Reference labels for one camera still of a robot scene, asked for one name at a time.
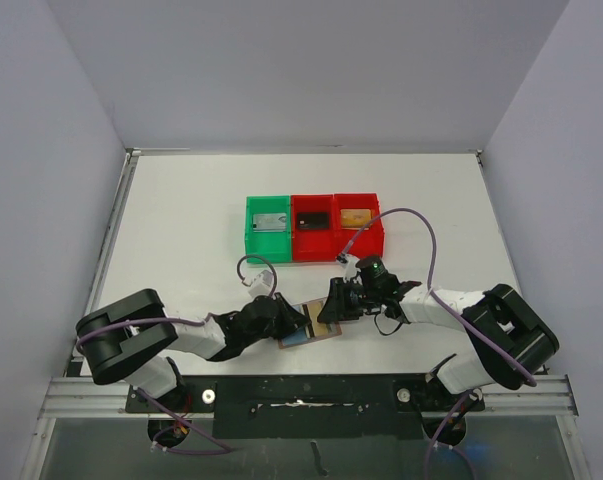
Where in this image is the red plastic double bin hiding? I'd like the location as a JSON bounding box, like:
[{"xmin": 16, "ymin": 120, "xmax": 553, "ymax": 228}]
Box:
[{"xmin": 291, "ymin": 193, "xmax": 380, "ymax": 263}]

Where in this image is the black credit card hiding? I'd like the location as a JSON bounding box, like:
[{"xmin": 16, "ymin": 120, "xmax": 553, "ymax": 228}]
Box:
[{"xmin": 296, "ymin": 211, "xmax": 330, "ymax": 230}]

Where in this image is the silver credit card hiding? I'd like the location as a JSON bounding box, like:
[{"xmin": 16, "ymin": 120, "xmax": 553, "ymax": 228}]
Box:
[{"xmin": 252, "ymin": 212, "xmax": 287, "ymax": 232}]

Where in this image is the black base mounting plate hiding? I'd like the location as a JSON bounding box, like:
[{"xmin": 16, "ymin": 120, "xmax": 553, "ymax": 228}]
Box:
[{"xmin": 125, "ymin": 372, "xmax": 482, "ymax": 441}]

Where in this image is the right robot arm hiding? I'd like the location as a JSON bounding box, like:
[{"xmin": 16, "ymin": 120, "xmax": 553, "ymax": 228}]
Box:
[{"xmin": 318, "ymin": 255, "xmax": 560, "ymax": 394}]

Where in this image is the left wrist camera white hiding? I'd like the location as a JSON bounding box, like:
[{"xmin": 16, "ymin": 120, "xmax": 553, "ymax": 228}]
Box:
[{"xmin": 242, "ymin": 270, "xmax": 276, "ymax": 298}]

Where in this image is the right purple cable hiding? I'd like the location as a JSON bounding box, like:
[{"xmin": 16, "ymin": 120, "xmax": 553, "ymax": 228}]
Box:
[{"xmin": 336, "ymin": 207, "xmax": 538, "ymax": 480}]

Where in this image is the gold striped card in holder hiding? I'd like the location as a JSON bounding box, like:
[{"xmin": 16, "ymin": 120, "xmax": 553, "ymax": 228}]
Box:
[{"xmin": 306, "ymin": 323, "xmax": 341, "ymax": 341}]

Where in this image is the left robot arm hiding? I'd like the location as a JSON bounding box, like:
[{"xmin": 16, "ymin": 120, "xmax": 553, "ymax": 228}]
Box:
[{"xmin": 75, "ymin": 289, "xmax": 311, "ymax": 399}]

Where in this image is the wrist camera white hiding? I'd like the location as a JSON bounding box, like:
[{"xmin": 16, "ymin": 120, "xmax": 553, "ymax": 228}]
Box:
[
  {"xmin": 336, "ymin": 253, "xmax": 360, "ymax": 281},
  {"xmin": 242, "ymin": 270, "xmax": 276, "ymax": 298}
]

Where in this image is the blue credit card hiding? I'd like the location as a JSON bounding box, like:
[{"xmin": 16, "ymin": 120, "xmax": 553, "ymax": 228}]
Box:
[{"xmin": 279, "ymin": 330, "xmax": 310, "ymax": 348}]

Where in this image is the gold credit card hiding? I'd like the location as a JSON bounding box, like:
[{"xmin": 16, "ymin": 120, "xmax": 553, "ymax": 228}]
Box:
[{"xmin": 339, "ymin": 208, "xmax": 373, "ymax": 230}]

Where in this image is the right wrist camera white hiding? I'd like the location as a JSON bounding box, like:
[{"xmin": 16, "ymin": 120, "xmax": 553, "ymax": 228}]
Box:
[{"xmin": 336, "ymin": 253, "xmax": 360, "ymax": 281}]

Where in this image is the brown leather card holder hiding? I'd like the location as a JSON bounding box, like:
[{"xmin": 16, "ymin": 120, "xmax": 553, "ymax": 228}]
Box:
[{"xmin": 278, "ymin": 298, "xmax": 342, "ymax": 349}]

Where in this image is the green plastic bin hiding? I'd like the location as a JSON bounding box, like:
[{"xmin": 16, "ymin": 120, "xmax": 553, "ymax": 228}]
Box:
[{"xmin": 244, "ymin": 195, "xmax": 292, "ymax": 263}]

